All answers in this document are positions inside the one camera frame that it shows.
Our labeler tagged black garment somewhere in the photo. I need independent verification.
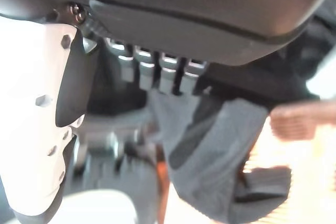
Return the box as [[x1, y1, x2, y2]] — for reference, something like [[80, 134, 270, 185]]
[[146, 19, 336, 224]]

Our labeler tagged wicker laundry basket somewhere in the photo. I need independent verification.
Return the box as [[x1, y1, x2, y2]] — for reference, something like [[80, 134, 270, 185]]
[[236, 100, 336, 224]]

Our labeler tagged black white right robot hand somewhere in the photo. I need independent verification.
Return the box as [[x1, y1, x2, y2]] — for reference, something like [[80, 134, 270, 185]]
[[0, 0, 336, 221]]

